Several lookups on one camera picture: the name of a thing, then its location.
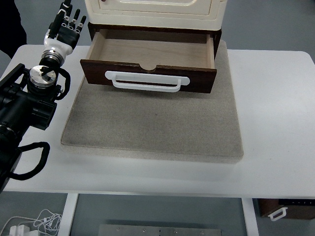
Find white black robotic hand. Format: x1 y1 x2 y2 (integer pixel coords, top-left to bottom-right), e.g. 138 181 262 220
41 0 87 59

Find dark wooden drawer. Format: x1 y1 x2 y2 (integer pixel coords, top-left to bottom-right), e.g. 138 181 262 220
80 29 217 93

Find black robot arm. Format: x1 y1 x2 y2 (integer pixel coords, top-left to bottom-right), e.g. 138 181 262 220
0 0 86 189

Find dark wooden cabinet base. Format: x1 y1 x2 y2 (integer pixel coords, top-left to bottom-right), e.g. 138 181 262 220
88 22 222 57

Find cream upper cabinet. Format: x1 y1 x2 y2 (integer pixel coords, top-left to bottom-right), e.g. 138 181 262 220
85 0 227 30

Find dark clothed person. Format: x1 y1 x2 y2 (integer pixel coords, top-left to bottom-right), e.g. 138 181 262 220
0 0 27 59

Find beige foam pad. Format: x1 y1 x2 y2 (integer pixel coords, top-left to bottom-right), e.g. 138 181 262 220
61 41 244 163

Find white table leg left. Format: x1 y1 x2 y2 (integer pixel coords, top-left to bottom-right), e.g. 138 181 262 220
58 193 79 236

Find white table leg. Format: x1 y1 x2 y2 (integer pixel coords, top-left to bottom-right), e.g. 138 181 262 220
58 193 79 236
241 198 259 236

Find white power adapter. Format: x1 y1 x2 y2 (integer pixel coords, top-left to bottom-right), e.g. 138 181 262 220
9 225 30 236

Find white table leg right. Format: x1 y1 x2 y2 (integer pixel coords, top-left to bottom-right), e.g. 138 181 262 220
241 198 259 236

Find white drawer handle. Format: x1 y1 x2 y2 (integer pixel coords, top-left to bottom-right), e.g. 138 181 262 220
104 70 190 92

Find white cable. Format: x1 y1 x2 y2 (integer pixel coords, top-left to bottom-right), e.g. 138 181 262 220
0 209 63 236

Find brown box with white handle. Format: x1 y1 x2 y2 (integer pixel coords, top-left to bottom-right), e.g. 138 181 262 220
257 199 315 221

